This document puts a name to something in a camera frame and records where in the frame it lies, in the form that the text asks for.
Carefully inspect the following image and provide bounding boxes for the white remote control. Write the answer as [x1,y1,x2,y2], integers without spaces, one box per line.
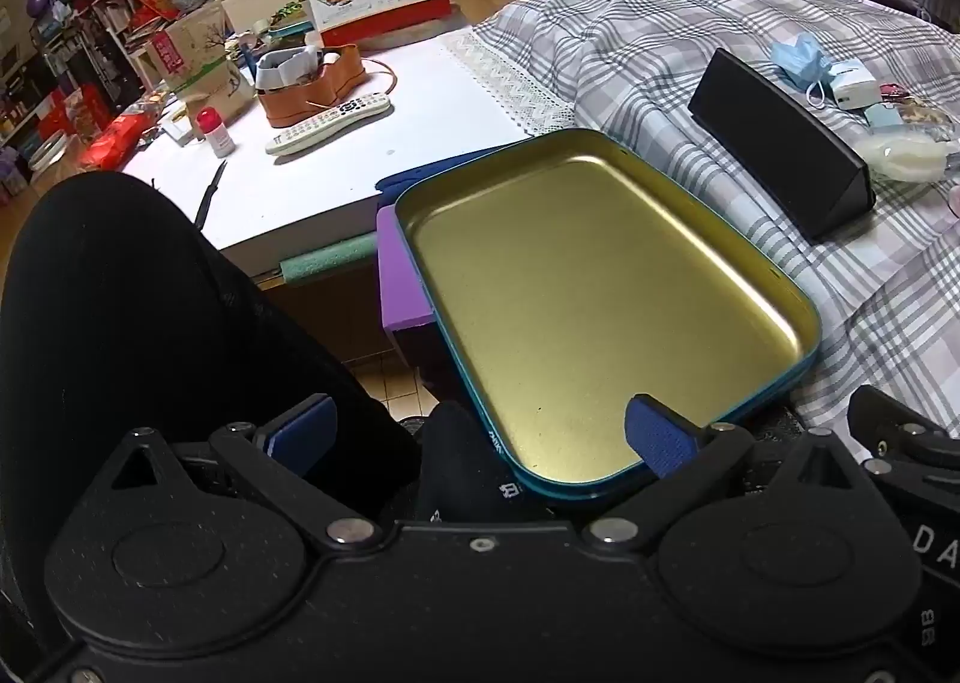
[265,92,395,157]

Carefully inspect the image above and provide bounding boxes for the cluttered storage shelf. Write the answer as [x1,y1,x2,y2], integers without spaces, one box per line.
[30,0,155,118]

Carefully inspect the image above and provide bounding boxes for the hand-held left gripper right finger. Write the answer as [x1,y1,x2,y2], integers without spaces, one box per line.
[585,394,860,549]

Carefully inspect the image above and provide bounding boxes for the light blue face mask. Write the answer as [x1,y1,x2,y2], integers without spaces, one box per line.
[771,32,837,110]

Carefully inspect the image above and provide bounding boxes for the grey plaid blanket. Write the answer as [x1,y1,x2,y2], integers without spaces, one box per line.
[476,0,960,459]

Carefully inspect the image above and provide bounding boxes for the cardboard box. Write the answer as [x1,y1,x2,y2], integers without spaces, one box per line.
[142,0,256,129]

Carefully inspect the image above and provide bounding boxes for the red snack packet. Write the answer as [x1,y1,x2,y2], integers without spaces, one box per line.
[77,115,155,172]

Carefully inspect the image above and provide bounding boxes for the person's foot black sock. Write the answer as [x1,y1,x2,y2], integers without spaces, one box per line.
[390,402,560,523]

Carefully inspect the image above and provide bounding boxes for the gold tin tray teal rim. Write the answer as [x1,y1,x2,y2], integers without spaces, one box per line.
[394,128,822,504]

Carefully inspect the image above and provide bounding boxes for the purple foam block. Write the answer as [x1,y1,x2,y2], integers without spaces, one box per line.
[376,203,437,333]

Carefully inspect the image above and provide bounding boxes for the white bottle red cap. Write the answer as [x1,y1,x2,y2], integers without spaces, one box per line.
[195,107,235,160]

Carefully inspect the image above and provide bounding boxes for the white tissue pack blue print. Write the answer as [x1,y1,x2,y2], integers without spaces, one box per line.
[825,56,880,108]

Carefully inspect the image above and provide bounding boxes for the black pen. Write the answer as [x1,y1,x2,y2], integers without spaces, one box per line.
[195,160,228,228]

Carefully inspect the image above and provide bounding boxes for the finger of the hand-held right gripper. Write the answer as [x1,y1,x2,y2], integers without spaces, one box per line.
[847,387,950,463]

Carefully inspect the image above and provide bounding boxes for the green foam edge guard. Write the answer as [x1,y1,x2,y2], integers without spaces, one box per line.
[279,235,378,285]

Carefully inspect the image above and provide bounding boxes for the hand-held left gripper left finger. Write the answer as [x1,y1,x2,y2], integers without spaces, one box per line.
[97,394,376,549]

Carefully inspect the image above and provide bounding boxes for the brown leather organizer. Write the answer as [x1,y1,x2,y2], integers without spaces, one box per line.
[255,41,370,129]

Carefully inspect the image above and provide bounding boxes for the black wedge speaker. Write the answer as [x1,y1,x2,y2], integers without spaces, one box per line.
[686,47,877,241]

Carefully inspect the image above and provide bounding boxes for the clear bag white contents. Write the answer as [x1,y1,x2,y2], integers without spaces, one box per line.
[862,131,957,183]

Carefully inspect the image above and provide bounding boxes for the dark blue sheet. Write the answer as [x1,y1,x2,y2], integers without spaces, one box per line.
[377,144,518,196]

